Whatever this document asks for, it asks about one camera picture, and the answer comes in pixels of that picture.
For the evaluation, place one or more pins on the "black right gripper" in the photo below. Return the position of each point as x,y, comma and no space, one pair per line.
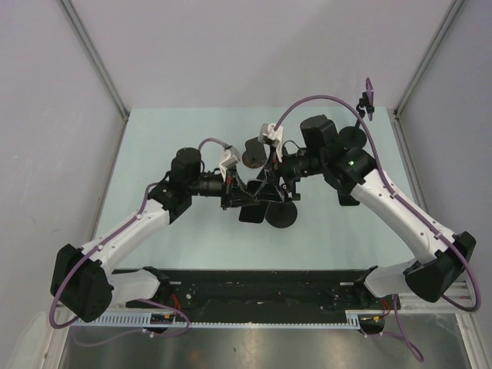
280,174

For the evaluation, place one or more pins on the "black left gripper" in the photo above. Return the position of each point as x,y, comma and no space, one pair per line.
226,190

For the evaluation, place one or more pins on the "grey stand with wooden base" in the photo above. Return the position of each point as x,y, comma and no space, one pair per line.
254,155

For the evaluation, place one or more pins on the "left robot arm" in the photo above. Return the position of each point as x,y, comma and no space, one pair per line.
84,280

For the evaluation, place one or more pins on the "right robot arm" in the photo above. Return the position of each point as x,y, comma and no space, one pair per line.
440,255

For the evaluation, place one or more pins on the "black stand of purple phone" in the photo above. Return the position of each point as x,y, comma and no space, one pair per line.
354,136

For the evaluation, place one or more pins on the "purple phone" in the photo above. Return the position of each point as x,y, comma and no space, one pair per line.
369,99

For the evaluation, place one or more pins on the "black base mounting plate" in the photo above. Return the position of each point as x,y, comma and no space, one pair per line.
336,291

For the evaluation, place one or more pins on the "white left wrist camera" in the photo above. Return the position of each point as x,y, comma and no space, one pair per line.
229,159

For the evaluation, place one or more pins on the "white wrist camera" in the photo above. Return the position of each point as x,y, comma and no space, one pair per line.
272,135
229,159

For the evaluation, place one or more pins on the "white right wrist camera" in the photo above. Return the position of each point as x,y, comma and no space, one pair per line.
272,135

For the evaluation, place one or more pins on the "white slotted cable duct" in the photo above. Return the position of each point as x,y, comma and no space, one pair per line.
258,318

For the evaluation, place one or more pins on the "aluminium right corner post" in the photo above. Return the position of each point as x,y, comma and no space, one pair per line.
445,25

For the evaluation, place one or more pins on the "aluminium corner post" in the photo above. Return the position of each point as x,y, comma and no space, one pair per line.
445,25
80,31

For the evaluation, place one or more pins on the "aluminium left corner post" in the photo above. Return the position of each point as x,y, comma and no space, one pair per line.
80,31

